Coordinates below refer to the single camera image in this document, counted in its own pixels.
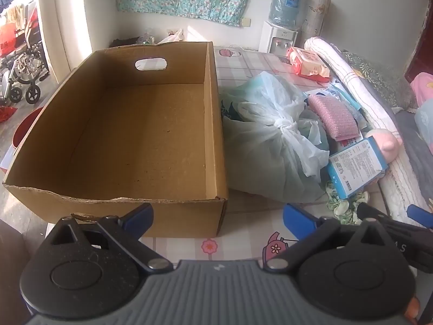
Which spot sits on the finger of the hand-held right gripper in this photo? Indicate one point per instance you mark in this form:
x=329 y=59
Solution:
x=372 y=211
x=421 y=215

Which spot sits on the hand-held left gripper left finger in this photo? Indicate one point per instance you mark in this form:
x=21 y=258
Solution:
x=138 y=215

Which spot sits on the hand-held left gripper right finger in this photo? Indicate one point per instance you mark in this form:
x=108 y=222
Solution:
x=297 y=218

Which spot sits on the green and white floral cloth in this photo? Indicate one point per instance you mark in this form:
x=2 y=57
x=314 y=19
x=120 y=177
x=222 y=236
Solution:
x=345 y=206

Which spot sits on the blue and white packet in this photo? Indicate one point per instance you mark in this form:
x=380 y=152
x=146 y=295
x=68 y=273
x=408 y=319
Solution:
x=357 y=166

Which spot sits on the grey blanket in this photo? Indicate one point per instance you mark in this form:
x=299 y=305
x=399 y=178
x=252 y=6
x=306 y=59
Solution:
x=414 y=152

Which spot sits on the white tied plastic bag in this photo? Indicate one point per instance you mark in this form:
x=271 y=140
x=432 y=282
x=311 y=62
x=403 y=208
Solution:
x=270 y=155

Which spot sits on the pink plush toy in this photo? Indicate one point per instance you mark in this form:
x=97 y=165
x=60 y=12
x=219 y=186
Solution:
x=384 y=144

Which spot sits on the brown cardboard box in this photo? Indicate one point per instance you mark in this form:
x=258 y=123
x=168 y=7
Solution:
x=135 y=125

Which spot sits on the pale blue bag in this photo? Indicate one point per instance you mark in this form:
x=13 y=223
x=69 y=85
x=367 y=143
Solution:
x=425 y=120

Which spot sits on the pink knitted cloth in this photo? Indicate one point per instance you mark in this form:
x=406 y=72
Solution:
x=333 y=116

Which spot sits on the dark floral pillow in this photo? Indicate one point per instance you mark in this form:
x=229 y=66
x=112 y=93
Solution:
x=382 y=78

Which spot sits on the pale green plastic bag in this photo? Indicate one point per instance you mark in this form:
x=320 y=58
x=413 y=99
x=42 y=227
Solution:
x=267 y=86

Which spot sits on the rolled white quilt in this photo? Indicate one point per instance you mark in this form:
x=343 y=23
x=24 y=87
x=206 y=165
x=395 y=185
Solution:
x=348 y=71

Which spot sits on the red basin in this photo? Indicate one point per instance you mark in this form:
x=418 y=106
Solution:
x=23 y=128

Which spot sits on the pink wet wipes pack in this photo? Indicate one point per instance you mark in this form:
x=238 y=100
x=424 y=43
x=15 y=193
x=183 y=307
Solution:
x=307 y=61

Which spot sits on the printed bed sheet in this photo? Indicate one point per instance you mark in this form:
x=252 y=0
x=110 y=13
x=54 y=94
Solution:
x=243 y=64

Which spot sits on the red cloth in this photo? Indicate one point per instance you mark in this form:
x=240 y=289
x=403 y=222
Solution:
x=6 y=113

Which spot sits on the white water dispenser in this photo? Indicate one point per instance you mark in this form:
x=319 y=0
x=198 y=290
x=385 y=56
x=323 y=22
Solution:
x=277 y=39

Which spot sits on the small white plastic bag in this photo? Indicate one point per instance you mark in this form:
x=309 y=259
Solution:
x=172 y=37

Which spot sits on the wheelchair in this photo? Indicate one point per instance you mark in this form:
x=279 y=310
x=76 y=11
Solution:
x=23 y=64

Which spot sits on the birch pattern roll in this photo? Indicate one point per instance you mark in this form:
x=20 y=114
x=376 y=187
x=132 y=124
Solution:
x=316 y=13

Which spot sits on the blue water bottle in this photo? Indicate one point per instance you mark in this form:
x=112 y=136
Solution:
x=286 y=5

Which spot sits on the wall socket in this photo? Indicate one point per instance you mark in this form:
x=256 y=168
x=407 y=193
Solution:
x=246 y=22

